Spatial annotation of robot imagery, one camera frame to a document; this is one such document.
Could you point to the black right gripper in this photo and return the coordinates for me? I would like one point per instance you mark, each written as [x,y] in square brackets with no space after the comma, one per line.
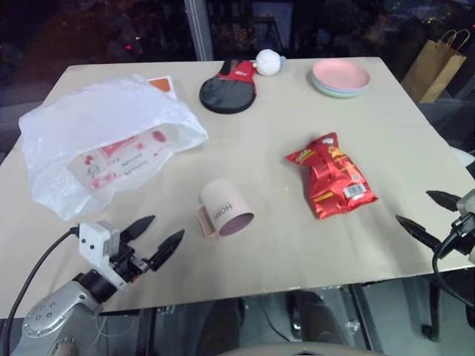
[458,233]

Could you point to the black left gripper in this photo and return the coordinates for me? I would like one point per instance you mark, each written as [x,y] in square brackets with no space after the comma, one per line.
[128,264]

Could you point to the white box with red print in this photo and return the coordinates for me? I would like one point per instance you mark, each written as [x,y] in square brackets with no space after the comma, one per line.
[122,159]

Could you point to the red snack bag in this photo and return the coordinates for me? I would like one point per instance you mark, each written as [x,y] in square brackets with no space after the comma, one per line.
[334,178]

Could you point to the black chair caster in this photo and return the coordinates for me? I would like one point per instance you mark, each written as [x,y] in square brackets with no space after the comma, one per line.
[432,331]

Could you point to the dark metal table leg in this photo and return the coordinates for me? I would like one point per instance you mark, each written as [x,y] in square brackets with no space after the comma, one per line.
[363,319]

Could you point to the white translucent plastic bag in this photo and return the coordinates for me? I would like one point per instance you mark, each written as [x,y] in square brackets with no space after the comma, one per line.
[92,107]

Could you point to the brown paper bag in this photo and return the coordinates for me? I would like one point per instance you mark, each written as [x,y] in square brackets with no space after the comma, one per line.
[432,70]

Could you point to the orange and white card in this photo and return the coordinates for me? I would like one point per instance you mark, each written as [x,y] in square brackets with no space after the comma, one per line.
[163,84]

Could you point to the blue plastic plate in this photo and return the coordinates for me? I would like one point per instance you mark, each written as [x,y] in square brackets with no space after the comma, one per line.
[334,94]

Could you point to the dark rounded shape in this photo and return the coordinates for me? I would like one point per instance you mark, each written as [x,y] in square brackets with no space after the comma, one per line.
[319,322]

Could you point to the black red paddle cover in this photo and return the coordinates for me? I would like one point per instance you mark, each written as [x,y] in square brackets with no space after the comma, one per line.
[224,94]

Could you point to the pink plastic plate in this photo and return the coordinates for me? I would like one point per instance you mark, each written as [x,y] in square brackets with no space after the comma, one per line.
[339,72]

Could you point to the white plush ball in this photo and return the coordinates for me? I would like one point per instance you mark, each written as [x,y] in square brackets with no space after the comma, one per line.
[268,62]

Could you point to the grey metal pillar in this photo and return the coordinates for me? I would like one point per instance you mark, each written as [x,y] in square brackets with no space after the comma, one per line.
[198,29]

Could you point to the small grey-blue object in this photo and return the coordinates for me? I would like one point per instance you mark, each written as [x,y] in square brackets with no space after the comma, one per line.
[283,62]

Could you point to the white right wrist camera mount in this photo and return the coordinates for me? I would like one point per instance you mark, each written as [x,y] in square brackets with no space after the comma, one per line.
[467,202]

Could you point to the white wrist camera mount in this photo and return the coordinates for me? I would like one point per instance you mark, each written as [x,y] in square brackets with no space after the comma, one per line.
[467,202]
[92,241]

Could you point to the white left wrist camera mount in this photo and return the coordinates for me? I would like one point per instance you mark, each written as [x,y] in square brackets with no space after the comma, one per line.
[92,241]

